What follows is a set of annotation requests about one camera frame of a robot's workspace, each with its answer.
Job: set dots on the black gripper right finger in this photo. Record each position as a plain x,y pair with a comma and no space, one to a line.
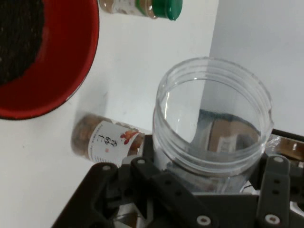
273,190

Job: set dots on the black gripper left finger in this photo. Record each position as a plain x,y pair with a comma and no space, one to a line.
166,199

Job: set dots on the clear plastic jar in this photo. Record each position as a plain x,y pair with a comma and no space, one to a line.
213,166

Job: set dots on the white-lidded spice jar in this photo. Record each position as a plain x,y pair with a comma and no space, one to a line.
104,140

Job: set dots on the red bowl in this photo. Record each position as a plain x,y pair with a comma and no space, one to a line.
71,59

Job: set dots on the green-capped spice bottle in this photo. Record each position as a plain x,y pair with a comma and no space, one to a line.
142,7

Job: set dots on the black seed pile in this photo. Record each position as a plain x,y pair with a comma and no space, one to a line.
16,35

